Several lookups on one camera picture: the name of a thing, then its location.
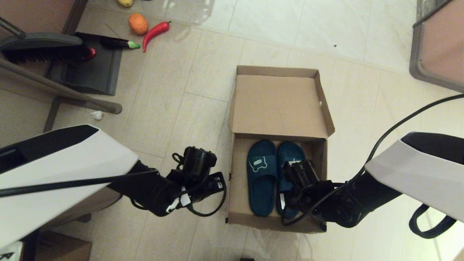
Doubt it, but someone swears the dark blue slipper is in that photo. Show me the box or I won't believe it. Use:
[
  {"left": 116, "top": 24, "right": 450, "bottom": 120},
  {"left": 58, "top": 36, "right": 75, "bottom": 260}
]
[
  {"left": 247, "top": 140, "right": 278, "bottom": 217},
  {"left": 275, "top": 141, "right": 306, "bottom": 219}
]

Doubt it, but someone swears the brown cardboard shoe box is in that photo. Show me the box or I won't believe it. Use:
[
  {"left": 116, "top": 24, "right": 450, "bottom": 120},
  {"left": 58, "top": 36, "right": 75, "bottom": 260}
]
[{"left": 225, "top": 65, "right": 336, "bottom": 233}]

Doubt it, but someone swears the brown trash bin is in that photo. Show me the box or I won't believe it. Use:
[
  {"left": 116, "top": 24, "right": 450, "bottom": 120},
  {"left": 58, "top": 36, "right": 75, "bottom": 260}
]
[{"left": 38, "top": 187, "right": 124, "bottom": 231}]

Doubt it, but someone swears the closed brown cardboard carton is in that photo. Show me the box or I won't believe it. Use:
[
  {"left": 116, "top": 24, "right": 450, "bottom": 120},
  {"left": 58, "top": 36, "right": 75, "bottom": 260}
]
[{"left": 22, "top": 231, "right": 93, "bottom": 261}]

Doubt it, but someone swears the red chili pepper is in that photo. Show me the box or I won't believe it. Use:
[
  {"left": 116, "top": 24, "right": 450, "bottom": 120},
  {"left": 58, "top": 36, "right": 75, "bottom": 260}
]
[{"left": 142, "top": 21, "right": 171, "bottom": 53}]

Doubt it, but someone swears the dark grey dustpan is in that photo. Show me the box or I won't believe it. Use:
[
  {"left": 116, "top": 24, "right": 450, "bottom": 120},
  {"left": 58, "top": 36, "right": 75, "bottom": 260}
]
[{"left": 46, "top": 33, "right": 123, "bottom": 96}]

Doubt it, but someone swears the toy eggplant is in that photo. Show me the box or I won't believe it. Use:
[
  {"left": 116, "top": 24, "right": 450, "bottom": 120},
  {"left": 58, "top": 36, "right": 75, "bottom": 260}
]
[{"left": 100, "top": 38, "right": 141, "bottom": 50}]

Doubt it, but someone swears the orange toy fruit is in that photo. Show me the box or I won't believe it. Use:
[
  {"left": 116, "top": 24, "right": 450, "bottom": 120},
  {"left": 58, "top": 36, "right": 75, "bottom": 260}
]
[{"left": 128, "top": 14, "right": 149, "bottom": 36}]

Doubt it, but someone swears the black broom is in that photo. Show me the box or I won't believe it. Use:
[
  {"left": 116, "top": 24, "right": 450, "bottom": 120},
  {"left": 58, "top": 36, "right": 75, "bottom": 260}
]
[{"left": 0, "top": 17, "right": 89, "bottom": 65}]

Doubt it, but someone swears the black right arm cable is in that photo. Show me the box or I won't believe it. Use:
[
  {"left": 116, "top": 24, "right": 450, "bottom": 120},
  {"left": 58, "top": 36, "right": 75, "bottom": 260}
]
[{"left": 281, "top": 94, "right": 464, "bottom": 240}]

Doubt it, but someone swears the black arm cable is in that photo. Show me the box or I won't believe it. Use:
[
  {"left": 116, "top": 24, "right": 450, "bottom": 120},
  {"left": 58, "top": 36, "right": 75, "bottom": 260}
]
[
  {"left": 281, "top": 94, "right": 464, "bottom": 240},
  {"left": 0, "top": 169, "right": 228, "bottom": 218}
]

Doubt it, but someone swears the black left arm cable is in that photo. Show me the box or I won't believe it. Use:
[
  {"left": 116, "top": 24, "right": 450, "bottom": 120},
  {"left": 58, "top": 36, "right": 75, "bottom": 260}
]
[{"left": 0, "top": 169, "right": 228, "bottom": 218}]

